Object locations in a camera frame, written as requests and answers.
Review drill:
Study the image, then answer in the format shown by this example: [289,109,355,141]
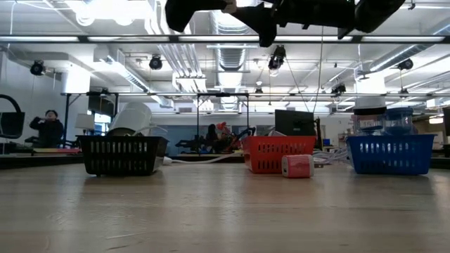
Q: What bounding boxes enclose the thick white power cable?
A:
[171,150,244,165]

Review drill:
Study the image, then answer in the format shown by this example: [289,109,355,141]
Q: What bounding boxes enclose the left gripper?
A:
[165,0,358,48]

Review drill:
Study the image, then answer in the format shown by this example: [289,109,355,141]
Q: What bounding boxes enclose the white rectangular object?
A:
[74,112,96,130]

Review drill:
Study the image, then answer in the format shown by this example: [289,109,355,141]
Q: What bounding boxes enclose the blue five-minute hourglass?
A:
[385,108,415,136]

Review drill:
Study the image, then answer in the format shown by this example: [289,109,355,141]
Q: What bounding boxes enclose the white cylindrical column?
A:
[354,96,387,109]

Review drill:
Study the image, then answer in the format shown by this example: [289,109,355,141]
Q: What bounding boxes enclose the person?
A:
[29,110,65,148]
[205,123,219,152]

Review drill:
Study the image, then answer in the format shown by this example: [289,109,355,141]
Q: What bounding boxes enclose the coiled white cable bundle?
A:
[312,147,349,165]

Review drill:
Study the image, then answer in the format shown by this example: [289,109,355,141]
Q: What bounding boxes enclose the thin white lamp cable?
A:
[133,124,169,138]

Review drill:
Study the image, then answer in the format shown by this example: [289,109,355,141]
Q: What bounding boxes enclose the black-capped blue hourglass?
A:
[353,107,387,136]

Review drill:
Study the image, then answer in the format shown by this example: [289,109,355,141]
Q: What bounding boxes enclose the red plastic basket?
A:
[241,136,316,174]

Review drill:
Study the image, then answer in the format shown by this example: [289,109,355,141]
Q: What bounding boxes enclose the pink and white wall charger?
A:
[281,154,315,179]

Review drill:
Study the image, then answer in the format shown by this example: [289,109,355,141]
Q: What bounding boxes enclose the blue plastic basket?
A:
[346,134,437,176]

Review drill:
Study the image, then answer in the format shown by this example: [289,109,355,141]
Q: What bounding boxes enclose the black computer monitor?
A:
[274,109,315,137]
[0,112,26,139]

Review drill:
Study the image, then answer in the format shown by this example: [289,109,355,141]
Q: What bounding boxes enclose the dark hanging screen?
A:
[87,95,115,115]

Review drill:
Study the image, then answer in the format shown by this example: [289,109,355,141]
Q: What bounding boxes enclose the silver ventilation duct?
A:
[210,10,258,71]

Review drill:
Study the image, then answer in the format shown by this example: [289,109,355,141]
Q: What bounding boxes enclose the small red machine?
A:
[217,121,233,140]

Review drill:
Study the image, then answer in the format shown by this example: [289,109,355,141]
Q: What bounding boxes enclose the black plastic basket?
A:
[77,135,169,177]

